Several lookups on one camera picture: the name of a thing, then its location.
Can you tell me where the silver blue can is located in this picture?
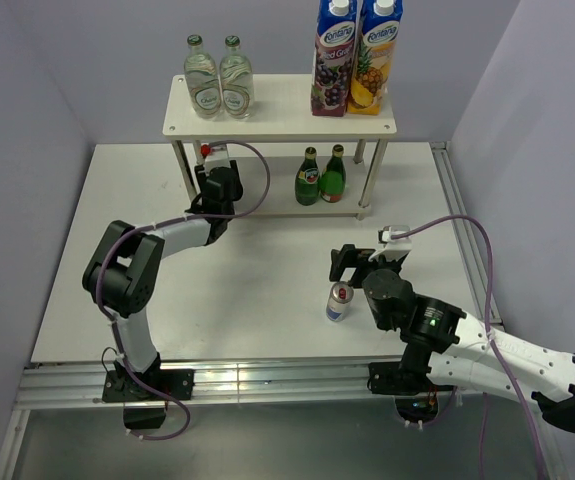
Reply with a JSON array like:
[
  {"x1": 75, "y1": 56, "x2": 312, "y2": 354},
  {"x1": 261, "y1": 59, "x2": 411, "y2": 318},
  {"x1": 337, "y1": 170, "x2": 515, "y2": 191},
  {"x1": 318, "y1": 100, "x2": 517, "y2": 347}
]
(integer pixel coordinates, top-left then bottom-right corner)
[{"x1": 325, "y1": 281, "x2": 354, "y2": 322}]

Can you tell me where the green Perrier labelled bottle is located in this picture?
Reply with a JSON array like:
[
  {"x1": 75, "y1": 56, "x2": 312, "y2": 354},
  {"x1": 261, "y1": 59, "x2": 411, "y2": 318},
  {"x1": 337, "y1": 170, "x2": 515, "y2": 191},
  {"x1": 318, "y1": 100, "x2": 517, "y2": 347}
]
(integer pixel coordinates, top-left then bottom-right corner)
[{"x1": 294, "y1": 147, "x2": 319, "y2": 206}]

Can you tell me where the dark green gold-cap bottle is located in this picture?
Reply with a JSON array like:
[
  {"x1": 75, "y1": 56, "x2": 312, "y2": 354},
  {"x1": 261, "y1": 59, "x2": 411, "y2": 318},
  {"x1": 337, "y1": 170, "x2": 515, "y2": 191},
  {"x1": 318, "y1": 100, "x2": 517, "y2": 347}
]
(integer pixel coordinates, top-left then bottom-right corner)
[{"x1": 318, "y1": 144, "x2": 346, "y2": 203}]

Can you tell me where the clear bottle green cap front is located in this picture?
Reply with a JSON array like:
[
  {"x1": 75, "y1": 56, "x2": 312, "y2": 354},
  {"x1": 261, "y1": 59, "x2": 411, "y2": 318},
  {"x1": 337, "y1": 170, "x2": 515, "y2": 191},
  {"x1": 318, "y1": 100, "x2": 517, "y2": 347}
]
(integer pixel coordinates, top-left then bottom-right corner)
[{"x1": 219, "y1": 35, "x2": 254, "y2": 119}]

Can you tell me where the clear bottle green cap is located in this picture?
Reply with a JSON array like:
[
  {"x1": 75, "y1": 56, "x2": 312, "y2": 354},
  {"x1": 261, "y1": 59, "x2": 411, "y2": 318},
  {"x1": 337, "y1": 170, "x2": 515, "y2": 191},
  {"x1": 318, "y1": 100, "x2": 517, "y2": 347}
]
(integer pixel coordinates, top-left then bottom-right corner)
[
  {"x1": 183, "y1": 34, "x2": 222, "y2": 119},
  {"x1": 219, "y1": 35, "x2": 254, "y2": 119}
]

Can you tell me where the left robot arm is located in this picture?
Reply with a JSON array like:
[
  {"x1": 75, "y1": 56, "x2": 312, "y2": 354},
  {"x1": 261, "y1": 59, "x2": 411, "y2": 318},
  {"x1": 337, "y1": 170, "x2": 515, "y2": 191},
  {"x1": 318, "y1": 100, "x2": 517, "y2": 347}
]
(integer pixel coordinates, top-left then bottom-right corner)
[{"x1": 82, "y1": 160, "x2": 243, "y2": 403}]

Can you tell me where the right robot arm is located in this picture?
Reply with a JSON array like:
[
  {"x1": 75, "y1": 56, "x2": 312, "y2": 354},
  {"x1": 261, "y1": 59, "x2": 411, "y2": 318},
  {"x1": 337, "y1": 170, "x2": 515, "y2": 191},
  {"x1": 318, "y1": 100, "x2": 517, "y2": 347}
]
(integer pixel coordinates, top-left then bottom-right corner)
[{"x1": 329, "y1": 244, "x2": 575, "y2": 434}]

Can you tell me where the beige two-tier shelf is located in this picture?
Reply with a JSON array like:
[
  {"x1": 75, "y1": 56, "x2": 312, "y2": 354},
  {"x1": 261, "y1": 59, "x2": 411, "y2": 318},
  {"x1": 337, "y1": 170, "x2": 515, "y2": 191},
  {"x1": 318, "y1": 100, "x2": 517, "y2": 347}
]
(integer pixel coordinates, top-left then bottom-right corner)
[{"x1": 162, "y1": 74, "x2": 397, "y2": 219}]

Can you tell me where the red grape juice carton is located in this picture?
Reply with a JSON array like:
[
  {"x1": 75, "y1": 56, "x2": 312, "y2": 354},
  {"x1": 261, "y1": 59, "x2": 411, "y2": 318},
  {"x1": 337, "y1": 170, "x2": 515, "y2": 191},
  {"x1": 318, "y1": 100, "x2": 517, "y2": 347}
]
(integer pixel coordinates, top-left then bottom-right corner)
[{"x1": 310, "y1": 0, "x2": 357, "y2": 117}]

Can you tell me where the pineapple juice carton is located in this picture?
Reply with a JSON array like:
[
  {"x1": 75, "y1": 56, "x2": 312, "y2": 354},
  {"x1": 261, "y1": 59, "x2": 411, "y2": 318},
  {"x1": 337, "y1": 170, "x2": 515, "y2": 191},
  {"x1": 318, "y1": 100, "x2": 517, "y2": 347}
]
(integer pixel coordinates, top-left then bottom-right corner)
[{"x1": 347, "y1": 0, "x2": 403, "y2": 115}]

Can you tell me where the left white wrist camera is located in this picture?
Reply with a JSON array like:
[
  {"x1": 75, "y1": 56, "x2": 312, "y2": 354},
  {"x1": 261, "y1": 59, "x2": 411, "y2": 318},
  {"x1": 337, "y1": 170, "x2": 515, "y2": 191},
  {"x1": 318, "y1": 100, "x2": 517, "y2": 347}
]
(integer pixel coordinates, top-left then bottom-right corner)
[{"x1": 199, "y1": 144, "x2": 230, "y2": 173}]

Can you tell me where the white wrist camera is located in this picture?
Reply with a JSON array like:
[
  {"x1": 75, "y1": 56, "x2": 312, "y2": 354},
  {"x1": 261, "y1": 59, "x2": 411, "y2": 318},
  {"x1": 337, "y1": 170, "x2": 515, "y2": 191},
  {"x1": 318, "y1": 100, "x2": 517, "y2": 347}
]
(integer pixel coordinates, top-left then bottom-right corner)
[
  {"x1": 368, "y1": 225, "x2": 412, "y2": 262},
  {"x1": 199, "y1": 144, "x2": 230, "y2": 173}
]

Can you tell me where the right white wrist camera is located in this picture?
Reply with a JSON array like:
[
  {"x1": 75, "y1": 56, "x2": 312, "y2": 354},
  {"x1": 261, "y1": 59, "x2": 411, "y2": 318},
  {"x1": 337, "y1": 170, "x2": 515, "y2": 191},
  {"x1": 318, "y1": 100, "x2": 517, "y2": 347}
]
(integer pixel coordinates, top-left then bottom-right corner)
[{"x1": 368, "y1": 225, "x2": 412, "y2": 262}]

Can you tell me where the aluminium rail frame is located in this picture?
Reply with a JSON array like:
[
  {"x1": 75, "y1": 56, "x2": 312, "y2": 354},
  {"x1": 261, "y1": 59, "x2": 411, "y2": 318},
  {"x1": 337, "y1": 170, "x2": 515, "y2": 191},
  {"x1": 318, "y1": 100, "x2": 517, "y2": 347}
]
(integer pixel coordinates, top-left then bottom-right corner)
[{"x1": 0, "y1": 141, "x2": 568, "y2": 480}]

